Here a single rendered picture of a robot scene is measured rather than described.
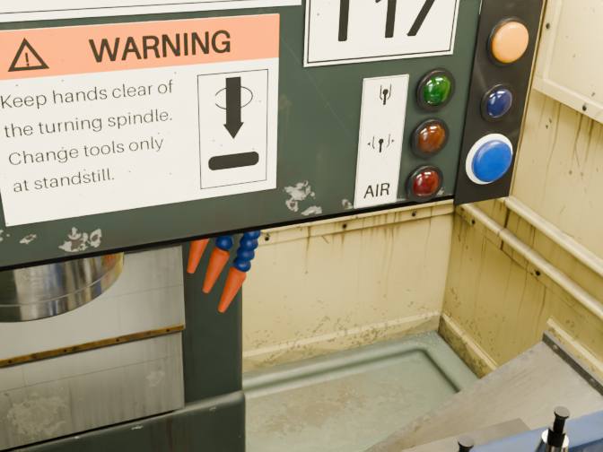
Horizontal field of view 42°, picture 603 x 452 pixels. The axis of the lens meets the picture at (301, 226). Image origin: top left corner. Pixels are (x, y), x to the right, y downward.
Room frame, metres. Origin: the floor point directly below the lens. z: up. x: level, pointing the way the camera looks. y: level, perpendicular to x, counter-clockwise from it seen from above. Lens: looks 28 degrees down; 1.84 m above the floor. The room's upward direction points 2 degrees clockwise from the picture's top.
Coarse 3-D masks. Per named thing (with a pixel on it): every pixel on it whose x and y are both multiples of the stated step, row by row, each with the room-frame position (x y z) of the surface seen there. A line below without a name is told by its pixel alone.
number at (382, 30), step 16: (368, 0) 0.45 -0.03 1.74; (384, 0) 0.46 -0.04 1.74; (400, 0) 0.46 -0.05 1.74; (416, 0) 0.46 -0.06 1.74; (432, 0) 0.47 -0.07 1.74; (448, 0) 0.47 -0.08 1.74; (368, 16) 0.45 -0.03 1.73; (384, 16) 0.46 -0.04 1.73; (400, 16) 0.46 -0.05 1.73; (416, 16) 0.47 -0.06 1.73; (432, 16) 0.47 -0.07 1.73; (368, 32) 0.45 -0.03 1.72; (384, 32) 0.46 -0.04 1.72; (400, 32) 0.46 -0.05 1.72; (416, 32) 0.47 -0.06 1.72; (432, 32) 0.47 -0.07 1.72; (368, 48) 0.45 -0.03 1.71
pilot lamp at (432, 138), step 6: (432, 126) 0.47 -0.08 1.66; (438, 126) 0.47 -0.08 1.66; (426, 132) 0.47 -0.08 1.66; (432, 132) 0.47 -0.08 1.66; (438, 132) 0.47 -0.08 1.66; (444, 132) 0.47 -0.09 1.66; (420, 138) 0.47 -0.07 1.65; (426, 138) 0.47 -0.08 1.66; (432, 138) 0.47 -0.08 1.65; (438, 138) 0.47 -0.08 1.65; (444, 138) 0.47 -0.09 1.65; (420, 144) 0.47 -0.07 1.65; (426, 144) 0.47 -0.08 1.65; (432, 144) 0.47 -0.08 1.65; (438, 144) 0.47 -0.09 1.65; (426, 150) 0.47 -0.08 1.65; (432, 150) 0.47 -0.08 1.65
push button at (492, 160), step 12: (492, 144) 0.48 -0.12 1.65; (504, 144) 0.49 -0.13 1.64; (480, 156) 0.48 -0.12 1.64; (492, 156) 0.48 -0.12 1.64; (504, 156) 0.49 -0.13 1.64; (480, 168) 0.48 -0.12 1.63; (492, 168) 0.48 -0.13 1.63; (504, 168) 0.49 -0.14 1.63; (480, 180) 0.48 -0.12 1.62; (492, 180) 0.49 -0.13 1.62
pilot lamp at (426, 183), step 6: (420, 174) 0.47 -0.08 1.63; (426, 174) 0.47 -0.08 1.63; (432, 174) 0.47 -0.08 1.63; (420, 180) 0.47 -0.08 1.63; (426, 180) 0.47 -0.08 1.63; (432, 180) 0.47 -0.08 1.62; (438, 180) 0.47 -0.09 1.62; (414, 186) 0.47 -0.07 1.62; (420, 186) 0.47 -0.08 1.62; (426, 186) 0.47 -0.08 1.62; (432, 186) 0.47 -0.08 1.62; (438, 186) 0.47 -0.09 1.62; (414, 192) 0.47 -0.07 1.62; (420, 192) 0.47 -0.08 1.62; (426, 192) 0.47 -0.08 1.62; (432, 192) 0.47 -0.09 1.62
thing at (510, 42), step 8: (512, 24) 0.49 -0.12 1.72; (520, 24) 0.49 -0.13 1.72; (504, 32) 0.48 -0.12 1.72; (512, 32) 0.48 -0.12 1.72; (520, 32) 0.49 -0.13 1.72; (496, 40) 0.48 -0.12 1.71; (504, 40) 0.48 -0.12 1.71; (512, 40) 0.48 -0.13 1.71; (520, 40) 0.49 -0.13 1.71; (528, 40) 0.49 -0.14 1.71; (496, 48) 0.48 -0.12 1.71; (504, 48) 0.48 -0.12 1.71; (512, 48) 0.48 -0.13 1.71; (520, 48) 0.49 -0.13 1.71; (496, 56) 0.48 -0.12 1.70; (504, 56) 0.48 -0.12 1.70; (512, 56) 0.49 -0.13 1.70
